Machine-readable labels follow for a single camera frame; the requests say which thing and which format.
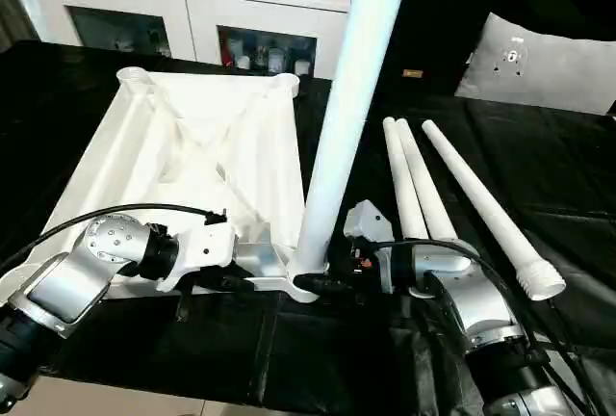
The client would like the white plastic table top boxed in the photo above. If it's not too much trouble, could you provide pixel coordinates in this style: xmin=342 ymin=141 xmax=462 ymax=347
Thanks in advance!
xmin=26 ymin=66 xmax=333 ymax=304

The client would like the white plastic table leg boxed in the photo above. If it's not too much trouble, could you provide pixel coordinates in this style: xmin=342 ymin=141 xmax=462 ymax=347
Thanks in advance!
xmin=287 ymin=0 xmax=416 ymax=280
xmin=421 ymin=119 xmax=568 ymax=301
xmin=394 ymin=117 xmax=458 ymax=244
xmin=382 ymin=116 xmax=429 ymax=244

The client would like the black table mat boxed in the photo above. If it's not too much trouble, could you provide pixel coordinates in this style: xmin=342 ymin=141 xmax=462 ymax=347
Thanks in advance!
xmin=0 ymin=39 xmax=616 ymax=416

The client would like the black couch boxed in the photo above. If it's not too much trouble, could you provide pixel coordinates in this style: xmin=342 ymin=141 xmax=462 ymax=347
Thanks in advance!
xmin=346 ymin=0 xmax=616 ymax=114

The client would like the grey cushion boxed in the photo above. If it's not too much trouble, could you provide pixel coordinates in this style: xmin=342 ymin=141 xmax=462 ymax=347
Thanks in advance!
xmin=454 ymin=12 xmax=616 ymax=117

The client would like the white cabinet with glass doors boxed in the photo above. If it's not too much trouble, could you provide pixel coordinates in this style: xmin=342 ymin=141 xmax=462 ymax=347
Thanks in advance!
xmin=26 ymin=0 xmax=350 ymax=81

